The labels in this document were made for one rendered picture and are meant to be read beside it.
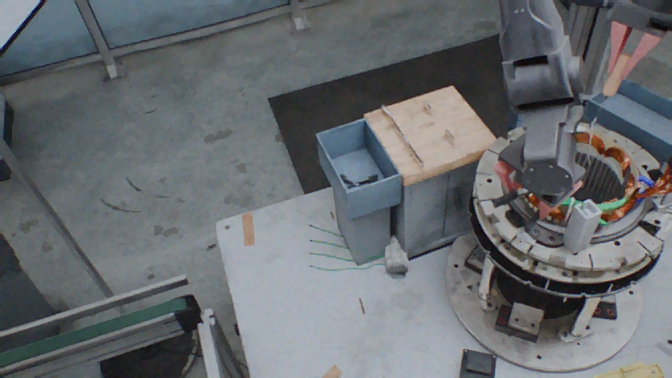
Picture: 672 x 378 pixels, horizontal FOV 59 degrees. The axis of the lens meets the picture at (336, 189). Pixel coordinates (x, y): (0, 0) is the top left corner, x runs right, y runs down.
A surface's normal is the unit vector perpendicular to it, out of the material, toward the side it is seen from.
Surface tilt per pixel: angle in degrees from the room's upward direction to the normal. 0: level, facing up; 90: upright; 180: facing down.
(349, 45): 0
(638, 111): 0
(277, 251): 0
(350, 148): 90
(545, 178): 92
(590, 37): 90
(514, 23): 75
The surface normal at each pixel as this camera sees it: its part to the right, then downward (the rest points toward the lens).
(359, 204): 0.36, 0.69
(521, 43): -0.43, 0.51
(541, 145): -0.48, -0.58
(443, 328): -0.08, -0.64
